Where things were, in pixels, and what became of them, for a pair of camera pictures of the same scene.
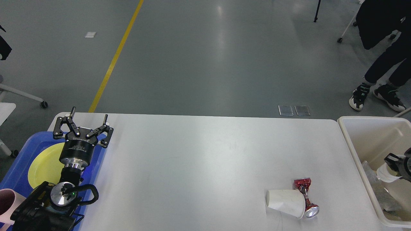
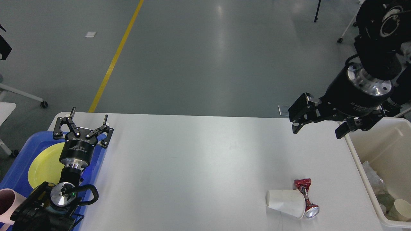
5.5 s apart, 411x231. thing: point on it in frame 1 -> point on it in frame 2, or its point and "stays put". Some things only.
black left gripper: [78, 151] stays put
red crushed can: [303, 185] stays put
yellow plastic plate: [46, 166] stays put
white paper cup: [290, 201] stays put
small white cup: [384, 174] -> [403, 209]
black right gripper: [401, 163] -> [352, 93]
